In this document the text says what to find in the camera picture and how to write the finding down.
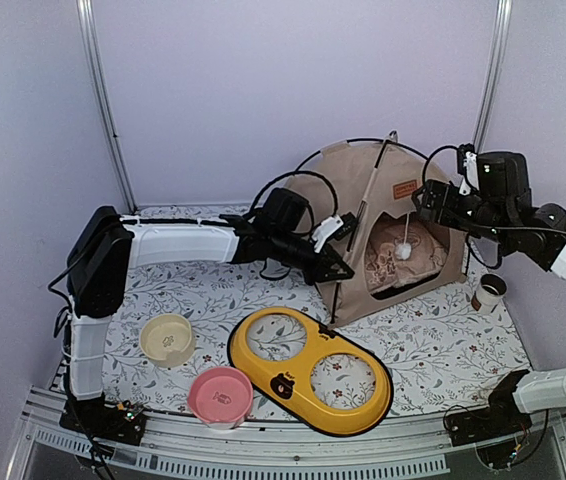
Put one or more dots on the white pompom toy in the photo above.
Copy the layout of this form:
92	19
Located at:
403	250

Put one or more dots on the pink pet bowl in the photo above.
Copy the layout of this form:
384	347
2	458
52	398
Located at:
221	398

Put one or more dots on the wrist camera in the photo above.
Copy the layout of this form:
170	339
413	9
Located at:
334	227
467	168

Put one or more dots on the metal frame post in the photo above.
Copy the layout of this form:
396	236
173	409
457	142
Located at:
88	31
496	57

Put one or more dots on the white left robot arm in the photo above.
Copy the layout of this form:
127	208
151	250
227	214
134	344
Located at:
93	282

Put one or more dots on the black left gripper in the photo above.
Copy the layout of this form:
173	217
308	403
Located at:
323	272

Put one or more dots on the front aluminium rail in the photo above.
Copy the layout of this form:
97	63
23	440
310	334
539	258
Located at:
180	447

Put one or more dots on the cream pet bowl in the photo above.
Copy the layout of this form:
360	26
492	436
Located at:
167	340

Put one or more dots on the brown patterned pillow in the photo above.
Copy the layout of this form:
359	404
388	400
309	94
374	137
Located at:
381	267

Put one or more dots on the beige fabric pet tent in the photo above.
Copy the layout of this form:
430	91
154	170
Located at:
354	302

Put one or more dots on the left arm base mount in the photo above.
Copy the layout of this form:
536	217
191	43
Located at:
122	423

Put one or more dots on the right metal frame post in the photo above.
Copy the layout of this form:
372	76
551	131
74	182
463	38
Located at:
496	57

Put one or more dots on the yellow double bowl holder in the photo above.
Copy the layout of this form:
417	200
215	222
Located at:
287	383

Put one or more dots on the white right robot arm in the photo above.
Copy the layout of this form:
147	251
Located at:
542	239

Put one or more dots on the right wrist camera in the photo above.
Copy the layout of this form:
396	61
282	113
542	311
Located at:
467	168

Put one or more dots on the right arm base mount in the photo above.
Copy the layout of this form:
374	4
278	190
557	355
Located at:
499	418

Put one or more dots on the left metal frame post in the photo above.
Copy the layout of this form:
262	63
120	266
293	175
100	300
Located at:
88	31

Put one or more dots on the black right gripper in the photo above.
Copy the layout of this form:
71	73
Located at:
425	208

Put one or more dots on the black tent pole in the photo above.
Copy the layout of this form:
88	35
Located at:
348	166
361	210

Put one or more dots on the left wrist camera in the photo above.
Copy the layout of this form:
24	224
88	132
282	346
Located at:
334	227

